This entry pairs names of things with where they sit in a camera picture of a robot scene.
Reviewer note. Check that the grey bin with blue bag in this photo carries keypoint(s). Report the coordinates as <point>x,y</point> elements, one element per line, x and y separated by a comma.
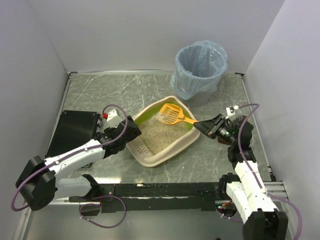
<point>198,70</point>

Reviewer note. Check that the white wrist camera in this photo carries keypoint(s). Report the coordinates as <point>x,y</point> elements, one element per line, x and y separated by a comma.
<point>233,112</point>
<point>113,119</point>

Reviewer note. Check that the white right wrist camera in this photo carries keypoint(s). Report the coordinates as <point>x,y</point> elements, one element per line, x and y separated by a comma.
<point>233,112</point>

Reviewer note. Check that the beige green litter box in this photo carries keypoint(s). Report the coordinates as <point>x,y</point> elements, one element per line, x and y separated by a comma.
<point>138,148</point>

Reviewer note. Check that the beige cat litter pellets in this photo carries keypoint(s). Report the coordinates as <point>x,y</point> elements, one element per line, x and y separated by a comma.
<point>157,136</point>

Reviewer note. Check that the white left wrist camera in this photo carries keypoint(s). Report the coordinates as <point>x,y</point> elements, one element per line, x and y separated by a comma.
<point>113,119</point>

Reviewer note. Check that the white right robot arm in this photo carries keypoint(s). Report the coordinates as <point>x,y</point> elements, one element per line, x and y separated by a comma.
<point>262,220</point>

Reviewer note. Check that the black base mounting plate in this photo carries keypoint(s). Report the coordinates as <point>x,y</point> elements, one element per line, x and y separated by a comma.
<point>204,196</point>

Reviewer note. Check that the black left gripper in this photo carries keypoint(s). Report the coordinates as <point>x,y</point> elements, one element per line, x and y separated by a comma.
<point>133,128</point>

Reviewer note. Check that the orange plastic litter scoop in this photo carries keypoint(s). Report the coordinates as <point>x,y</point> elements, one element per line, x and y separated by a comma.
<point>171,114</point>

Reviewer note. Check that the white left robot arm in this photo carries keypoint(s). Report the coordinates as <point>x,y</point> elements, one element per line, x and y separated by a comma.
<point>44,180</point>

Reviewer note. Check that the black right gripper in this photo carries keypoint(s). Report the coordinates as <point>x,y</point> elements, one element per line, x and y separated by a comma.
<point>213,127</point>

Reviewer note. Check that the brown wooden metronome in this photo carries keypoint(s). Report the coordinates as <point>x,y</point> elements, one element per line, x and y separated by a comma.
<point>225,140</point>

